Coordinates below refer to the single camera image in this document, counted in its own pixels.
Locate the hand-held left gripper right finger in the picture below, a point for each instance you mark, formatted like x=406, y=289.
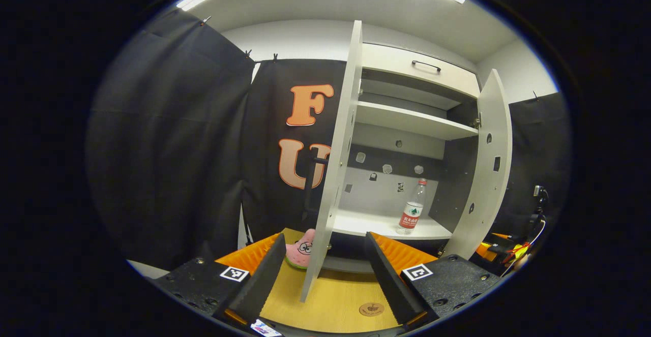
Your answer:
x=389, y=281

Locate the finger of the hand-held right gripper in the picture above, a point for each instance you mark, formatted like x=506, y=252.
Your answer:
x=485, y=250

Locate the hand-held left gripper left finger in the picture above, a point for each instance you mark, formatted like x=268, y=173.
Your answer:
x=262, y=281

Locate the white cabinet door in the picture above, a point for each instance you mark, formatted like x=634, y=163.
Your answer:
x=483, y=200
x=335, y=174

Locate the clear red label bottle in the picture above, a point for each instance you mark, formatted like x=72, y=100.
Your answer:
x=411, y=214

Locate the round wooden coaster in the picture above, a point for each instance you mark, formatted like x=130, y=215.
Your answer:
x=371, y=309

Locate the pink star plush toy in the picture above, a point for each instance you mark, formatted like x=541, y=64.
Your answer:
x=300, y=249

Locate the white open cabinet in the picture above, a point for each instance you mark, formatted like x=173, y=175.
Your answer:
x=381, y=222

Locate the black backdrop cloth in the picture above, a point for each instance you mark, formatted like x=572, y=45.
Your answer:
x=168, y=149

